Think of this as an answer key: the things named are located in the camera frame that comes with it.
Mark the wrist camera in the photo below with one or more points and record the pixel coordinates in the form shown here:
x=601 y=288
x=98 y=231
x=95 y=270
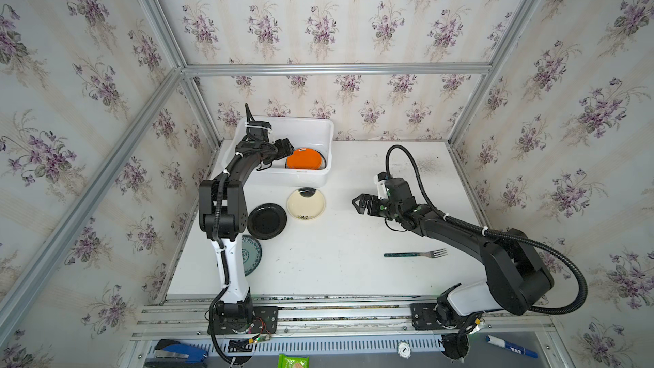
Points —
x=386 y=185
x=259 y=131

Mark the cream plate with black patch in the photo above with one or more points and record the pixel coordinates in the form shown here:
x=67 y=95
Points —
x=306 y=203

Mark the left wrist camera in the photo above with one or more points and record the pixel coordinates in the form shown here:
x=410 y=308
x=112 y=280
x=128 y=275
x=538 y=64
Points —
x=259 y=131

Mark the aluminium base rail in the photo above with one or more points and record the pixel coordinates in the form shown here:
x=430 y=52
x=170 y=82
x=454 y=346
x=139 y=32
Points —
x=300 y=325

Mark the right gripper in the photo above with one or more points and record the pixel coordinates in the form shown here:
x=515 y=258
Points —
x=375 y=204

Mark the white plastic bin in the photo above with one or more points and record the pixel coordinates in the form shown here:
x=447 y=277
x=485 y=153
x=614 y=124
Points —
x=308 y=133

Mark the fork with green handle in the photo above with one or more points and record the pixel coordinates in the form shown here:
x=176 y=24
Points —
x=432 y=254

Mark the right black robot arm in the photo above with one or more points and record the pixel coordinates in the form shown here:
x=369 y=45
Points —
x=515 y=276

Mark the teal patterned plate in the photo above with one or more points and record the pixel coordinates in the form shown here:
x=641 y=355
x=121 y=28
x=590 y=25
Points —
x=251 y=253

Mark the green snack packet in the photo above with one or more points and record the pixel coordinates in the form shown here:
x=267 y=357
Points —
x=286 y=361

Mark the orange plate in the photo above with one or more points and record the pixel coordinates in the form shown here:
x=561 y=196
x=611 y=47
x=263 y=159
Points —
x=305 y=159

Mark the blue stapler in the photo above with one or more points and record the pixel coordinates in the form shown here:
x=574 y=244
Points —
x=171 y=353

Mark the blue white marker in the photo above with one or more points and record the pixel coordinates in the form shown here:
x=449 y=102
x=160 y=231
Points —
x=512 y=347

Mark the black round plate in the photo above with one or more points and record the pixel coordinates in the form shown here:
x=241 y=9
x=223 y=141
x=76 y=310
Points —
x=267 y=221

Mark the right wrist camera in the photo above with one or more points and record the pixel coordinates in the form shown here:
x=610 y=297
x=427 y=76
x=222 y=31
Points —
x=386 y=185

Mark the small round gauge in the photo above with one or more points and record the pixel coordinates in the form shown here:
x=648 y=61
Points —
x=404 y=350

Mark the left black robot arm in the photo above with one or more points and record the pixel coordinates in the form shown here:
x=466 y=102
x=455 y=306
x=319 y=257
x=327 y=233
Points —
x=223 y=217

